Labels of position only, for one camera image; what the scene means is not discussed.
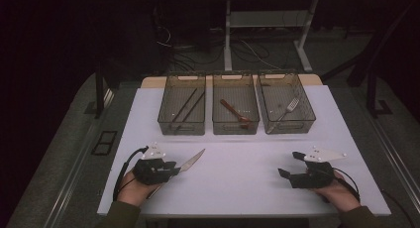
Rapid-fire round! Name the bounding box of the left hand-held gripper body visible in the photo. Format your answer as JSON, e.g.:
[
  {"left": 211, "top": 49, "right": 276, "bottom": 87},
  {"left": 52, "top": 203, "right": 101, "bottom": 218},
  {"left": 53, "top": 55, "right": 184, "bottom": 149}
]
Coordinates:
[{"left": 133, "top": 142, "right": 170, "bottom": 186}]

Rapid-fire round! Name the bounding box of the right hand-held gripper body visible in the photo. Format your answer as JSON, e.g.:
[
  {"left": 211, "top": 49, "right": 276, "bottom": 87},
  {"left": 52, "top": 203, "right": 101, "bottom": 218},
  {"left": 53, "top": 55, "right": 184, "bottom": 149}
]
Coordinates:
[{"left": 290, "top": 146, "right": 349, "bottom": 189}]

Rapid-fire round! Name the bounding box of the metal table knife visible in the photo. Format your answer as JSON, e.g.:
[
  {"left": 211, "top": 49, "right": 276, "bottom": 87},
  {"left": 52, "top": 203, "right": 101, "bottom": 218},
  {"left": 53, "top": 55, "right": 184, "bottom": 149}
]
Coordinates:
[{"left": 147, "top": 148, "right": 206, "bottom": 200}]

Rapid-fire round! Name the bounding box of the metal fork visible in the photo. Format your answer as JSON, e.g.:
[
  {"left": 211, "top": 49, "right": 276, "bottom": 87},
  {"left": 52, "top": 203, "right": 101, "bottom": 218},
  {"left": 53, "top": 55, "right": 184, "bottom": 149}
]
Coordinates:
[{"left": 265, "top": 97, "right": 301, "bottom": 134}]

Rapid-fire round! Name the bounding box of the black chopstick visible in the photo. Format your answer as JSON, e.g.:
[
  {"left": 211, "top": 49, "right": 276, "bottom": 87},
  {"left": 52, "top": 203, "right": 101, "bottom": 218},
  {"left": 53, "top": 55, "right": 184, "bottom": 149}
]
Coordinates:
[
  {"left": 173, "top": 91, "right": 206, "bottom": 133},
  {"left": 170, "top": 87, "right": 199, "bottom": 124}
]

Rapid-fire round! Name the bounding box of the translucent grey plastic bin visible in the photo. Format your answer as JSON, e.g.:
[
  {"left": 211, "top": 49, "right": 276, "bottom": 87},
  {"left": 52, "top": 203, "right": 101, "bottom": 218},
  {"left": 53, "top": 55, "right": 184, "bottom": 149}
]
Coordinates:
[
  {"left": 212, "top": 72, "right": 261, "bottom": 136},
  {"left": 157, "top": 71, "right": 207, "bottom": 136},
  {"left": 256, "top": 70, "right": 317, "bottom": 135}
]

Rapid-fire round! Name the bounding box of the brown wooden spoon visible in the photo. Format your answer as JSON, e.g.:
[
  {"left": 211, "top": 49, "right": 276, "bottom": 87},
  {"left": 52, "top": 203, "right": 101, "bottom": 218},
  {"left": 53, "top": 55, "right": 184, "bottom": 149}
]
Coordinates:
[{"left": 219, "top": 98, "right": 254, "bottom": 130}]

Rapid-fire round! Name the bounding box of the person's left hand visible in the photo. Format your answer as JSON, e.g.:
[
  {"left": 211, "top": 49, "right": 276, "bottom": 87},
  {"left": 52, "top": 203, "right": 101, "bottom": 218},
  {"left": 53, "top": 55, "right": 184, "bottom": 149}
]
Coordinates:
[{"left": 117, "top": 171, "right": 161, "bottom": 206}]

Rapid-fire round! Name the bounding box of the person's right hand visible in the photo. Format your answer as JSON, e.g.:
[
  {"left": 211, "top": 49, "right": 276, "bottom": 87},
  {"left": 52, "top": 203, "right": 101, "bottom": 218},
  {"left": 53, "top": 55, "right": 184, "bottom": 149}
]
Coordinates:
[{"left": 310, "top": 171, "right": 361, "bottom": 212}]

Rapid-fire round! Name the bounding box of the black metal stand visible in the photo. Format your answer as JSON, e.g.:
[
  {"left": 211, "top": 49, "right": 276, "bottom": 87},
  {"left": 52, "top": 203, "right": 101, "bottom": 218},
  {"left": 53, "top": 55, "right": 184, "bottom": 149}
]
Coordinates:
[
  {"left": 346, "top": 0, "right": 394, "bottom": 118},
  {"left": 94, "top": 56, "right": 116, "bottom": 120}
]

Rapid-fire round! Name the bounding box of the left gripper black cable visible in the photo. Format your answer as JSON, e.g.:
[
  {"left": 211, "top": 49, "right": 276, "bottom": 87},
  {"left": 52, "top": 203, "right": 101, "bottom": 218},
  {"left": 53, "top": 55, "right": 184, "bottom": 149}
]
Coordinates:
[{"left": 112, "top": 146, "right": 150, "bottom": 202}]

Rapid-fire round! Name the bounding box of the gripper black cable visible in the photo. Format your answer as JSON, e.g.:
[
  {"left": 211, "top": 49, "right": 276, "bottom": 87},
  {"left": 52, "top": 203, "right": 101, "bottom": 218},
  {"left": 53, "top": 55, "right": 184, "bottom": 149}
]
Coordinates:
[
  {"left": 112, "top": 146, "right": 150, "bottom": 202},
  {"left": 333, "top": 168, "right": 362, "bottom": 203}
]

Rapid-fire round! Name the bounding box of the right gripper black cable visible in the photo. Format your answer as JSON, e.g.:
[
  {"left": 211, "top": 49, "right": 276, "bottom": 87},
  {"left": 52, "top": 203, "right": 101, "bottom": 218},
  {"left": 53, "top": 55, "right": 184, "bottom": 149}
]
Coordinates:
[{"left": 333, "top": 168, "right": 362, "bottom": 203}]

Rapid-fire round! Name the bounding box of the black rectangular floor frame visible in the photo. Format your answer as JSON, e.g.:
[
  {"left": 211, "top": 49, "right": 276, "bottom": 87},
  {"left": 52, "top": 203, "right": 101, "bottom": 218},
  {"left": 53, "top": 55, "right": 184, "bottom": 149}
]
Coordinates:
[{"left": 91, "top": 130, "right": 119, "bottom": 157}]

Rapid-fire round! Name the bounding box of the thin black cable beside table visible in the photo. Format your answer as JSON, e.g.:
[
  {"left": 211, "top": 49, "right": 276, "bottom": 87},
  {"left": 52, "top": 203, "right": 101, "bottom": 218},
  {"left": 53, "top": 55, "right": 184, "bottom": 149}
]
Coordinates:
[{"left": 379, "top": 187, "right": 415, "bottom": 228}]

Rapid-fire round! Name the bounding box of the tangle of black floor cables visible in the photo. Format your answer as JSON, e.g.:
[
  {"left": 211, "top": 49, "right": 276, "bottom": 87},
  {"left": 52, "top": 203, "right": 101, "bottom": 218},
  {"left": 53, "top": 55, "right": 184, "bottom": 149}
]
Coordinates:
[{"left": 154, "top": 23, "right": 281, "bottom": 72}]

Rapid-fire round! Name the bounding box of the white floor cable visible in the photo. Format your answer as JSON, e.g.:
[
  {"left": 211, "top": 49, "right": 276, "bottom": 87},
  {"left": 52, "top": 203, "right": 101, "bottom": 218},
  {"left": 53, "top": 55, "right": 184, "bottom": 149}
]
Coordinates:
[{"left": 237, "top": 39, "right": 282, "bottom": 71}]

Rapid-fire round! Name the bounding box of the white metal desk frame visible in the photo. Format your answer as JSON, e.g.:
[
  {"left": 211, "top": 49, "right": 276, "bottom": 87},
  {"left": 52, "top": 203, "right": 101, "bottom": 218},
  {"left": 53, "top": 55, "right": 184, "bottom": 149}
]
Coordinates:
[{"left": 223, "top": 0, "right": 320, "bottom": 73}]

